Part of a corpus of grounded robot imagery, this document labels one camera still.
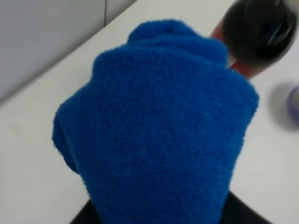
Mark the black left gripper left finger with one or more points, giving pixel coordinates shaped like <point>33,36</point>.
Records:
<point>87,215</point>

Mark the cola bottle yellow cap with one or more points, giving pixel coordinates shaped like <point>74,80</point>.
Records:
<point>258,33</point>

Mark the purple air freshener can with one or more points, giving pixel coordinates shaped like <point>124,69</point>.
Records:
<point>292,104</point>

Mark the blue towel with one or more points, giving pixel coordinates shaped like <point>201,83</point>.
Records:
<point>156,132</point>

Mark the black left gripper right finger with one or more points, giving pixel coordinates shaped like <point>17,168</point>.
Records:
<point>236,212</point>

